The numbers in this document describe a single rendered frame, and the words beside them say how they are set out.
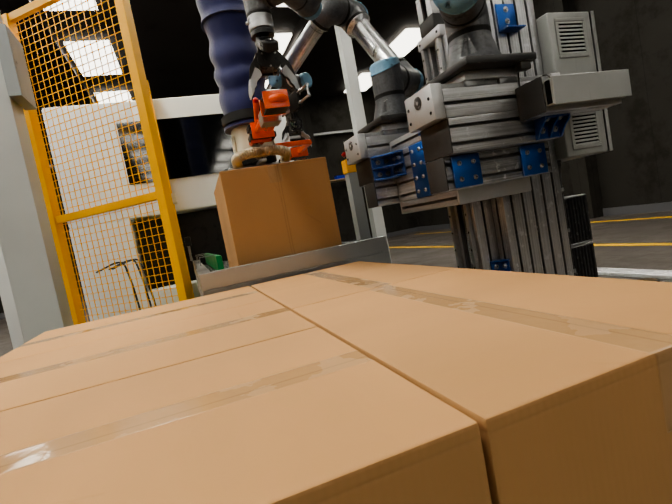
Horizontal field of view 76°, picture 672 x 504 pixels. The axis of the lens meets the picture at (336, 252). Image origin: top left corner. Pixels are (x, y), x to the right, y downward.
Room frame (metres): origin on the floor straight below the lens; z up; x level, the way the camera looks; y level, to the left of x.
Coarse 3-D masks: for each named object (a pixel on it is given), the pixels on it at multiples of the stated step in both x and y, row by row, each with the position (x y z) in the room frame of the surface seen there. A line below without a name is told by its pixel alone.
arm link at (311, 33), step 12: (324, 0) 1.83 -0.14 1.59; (336, 0) 1.82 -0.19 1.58; (324, 12) 1.82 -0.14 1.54; (336, 12) 1.83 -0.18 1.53; (312, 24) 1.86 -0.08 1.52; (324, 24) 1.85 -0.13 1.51; (336, 24) 1.88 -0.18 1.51; (300, 36) 1.92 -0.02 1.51; (312, 36) 1.89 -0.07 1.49; (300, 48) 1.93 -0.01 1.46; (312, 48) 1.95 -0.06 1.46; (288, 60) 1.98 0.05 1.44; (300, 60) 1.97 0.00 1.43; (276, 84) 2.03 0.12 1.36; (288, 84) 2.07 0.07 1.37
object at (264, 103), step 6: (270, 90) 1.28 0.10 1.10; (276, 90) 1.28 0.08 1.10; (282, 90) 1.29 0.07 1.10; (264, 96) 1.27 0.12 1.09; (264, 102) 1.27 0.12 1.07; (270, 102) 1.27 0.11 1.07; (276, 102) 1.28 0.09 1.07; (282, 102) 1.28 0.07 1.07; (288, 102) 1.29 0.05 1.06; (264, 108) 1.34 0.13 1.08; (270, 108) 1.28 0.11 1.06; (276, 108) 1.29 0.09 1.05; (282, 108) 1.30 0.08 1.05; (264, 114) 1.33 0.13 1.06; (270, 114) 1.34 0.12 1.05; (276, 114) 1.36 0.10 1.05
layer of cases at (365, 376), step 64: (128, 320) 1.14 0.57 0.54; (192, 320) 0.94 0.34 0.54; (256, 320) 0.81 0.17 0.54; (320, 320) 0.70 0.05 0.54; (384, 320) 0.62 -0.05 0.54; (448, 320) 0.56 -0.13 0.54; (512, 320) 0.51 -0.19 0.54; (576, 320) 0.46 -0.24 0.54; (640, 320) 0.43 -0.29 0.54; (0, 384) 0.68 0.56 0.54; (64, 384) 0.60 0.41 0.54; (128, 384) 0.54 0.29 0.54; (192, 384) 0.49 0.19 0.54; (256, 384) 0.45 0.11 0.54; (320, 384) 0.42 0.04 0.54; (384, 384) 0.39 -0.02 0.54; (448, 384) 0.36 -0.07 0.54; (512, 384) 0.34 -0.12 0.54; (576, 384) 0.32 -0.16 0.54; (640, 384) 0.34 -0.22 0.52; (0, 448) 0.41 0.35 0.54; (64, 448) 0.38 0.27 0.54; (128, 448) 0.35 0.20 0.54; (192, 448) 0.33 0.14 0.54; (256, 448) 0.31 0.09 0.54; (320, 448) 0.30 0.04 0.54; (384, 448) 0.28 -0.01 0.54; (448, 448) 0.28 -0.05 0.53; (512, 448) 0.30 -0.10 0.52; (576, 448) 0.32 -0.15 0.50; (640, 448) 0.34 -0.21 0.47
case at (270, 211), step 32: (320, 160) 1.66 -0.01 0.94; (224, 192) 1.55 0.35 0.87; (256, 192) 1.58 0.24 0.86; (288, 192) 1.62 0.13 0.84; (320, 192) 1.65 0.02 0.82; (224, 224) 1.84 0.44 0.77; (256, 224) 1.58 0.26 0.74; (288, 224) 1.61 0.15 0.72; (320, 224) 1.65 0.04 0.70; (256, 256) 1.57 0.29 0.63
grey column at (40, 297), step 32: (0, 64) 1.89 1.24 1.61; (0, 96) 1.88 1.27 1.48; (0, 128) 1.88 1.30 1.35; (0, 160) 1.87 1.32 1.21; (32, 160) 2.00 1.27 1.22; (0, 192) 1.86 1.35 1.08; (32, 192) 1.90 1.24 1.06; (0, 224) 1.85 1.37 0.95; (32, 224) 1.89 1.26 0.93; (32, 256) 1.88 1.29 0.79; (32, 288) 1.87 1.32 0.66; (64, 288) 2.03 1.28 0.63; (32, 320) 1.86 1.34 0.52; (64, 320) 1.92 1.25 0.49
